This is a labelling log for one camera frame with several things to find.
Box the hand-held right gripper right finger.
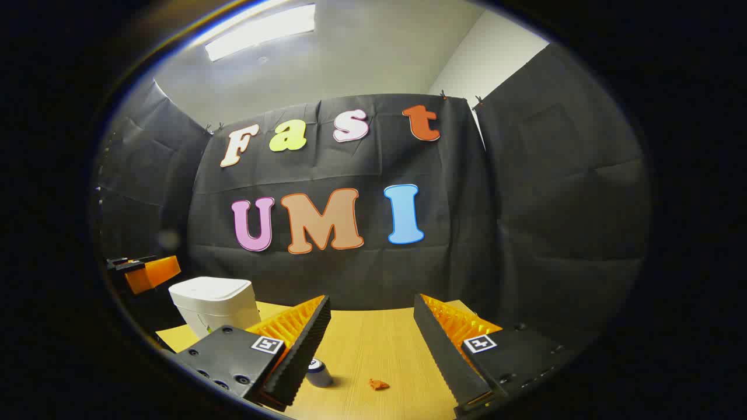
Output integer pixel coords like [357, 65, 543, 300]
[413, 293, 577, 418]

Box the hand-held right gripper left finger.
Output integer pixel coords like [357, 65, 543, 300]
[175, 295, 331, 412]

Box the silver blue pop can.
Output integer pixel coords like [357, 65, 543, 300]
[306, 358, 334, 388]

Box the white desktop garbage bin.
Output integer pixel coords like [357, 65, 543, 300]
[169, 277, 261, 339]

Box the wooden desktop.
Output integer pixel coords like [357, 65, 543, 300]
[155, 300, 508, 420]

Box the black backdrop cloth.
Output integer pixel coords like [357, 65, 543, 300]
[93, 44, 651, 351]

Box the ceiling light panel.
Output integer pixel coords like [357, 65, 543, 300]
[204, 5, 316, 62]

